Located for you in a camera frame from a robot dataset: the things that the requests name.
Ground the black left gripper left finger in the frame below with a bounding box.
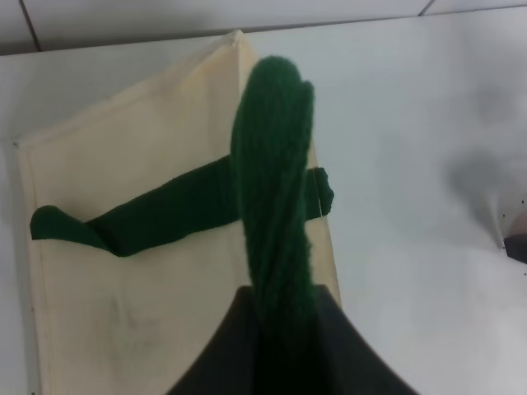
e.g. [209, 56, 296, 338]
[169, 286, 260, 394]

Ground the white linen bag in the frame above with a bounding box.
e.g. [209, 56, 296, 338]
[16, 31, 339, 394]

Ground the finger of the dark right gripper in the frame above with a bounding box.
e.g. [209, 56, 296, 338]
[504, 234, 527, 263]

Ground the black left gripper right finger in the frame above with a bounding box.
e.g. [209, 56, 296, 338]
[315, 286, 416, 394]

